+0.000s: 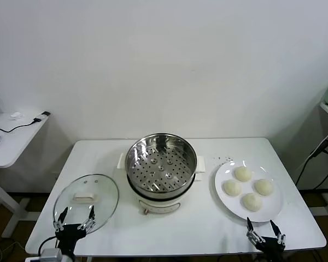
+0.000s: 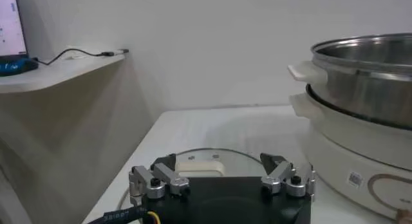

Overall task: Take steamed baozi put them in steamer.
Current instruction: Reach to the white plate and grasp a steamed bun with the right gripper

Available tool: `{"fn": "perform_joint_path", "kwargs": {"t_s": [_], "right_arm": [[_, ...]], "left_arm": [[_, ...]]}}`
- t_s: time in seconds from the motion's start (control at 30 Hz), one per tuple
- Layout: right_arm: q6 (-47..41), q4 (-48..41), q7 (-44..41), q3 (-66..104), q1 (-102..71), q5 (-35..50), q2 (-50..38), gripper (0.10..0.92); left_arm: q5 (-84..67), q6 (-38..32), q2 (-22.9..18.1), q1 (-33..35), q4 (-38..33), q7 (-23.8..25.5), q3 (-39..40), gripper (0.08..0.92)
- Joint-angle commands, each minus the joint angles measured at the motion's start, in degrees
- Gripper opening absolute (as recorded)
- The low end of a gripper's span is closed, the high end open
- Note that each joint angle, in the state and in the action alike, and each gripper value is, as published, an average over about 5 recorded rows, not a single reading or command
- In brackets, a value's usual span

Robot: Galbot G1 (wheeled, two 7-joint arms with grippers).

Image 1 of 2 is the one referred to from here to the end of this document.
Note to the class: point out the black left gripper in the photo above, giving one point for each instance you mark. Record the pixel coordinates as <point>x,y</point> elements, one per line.
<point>69,236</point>

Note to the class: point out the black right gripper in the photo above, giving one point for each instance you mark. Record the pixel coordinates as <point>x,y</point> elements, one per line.
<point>272,247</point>

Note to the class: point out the white steamed baozi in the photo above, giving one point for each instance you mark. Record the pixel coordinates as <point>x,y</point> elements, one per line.
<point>251,202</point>
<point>243,173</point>
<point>232,187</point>
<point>263,187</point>

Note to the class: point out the glass pot lid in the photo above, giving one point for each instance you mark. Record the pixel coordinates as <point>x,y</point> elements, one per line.
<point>104,199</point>

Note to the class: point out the stainless steel steamer basket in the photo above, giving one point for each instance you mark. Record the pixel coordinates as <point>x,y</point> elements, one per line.
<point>161,169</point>

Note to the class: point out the white oval plate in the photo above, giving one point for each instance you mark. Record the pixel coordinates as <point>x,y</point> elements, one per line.
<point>270,205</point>

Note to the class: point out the white electric pot base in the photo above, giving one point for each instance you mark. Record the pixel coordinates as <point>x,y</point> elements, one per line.
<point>158,204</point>

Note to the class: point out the white side desk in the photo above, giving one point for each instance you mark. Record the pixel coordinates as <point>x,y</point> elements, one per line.
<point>16,142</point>

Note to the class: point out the white crumpled paper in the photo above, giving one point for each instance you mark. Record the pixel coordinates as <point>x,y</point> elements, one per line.
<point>16,116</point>

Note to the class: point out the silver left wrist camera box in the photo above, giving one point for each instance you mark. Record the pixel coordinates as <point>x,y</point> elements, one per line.
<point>51,256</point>

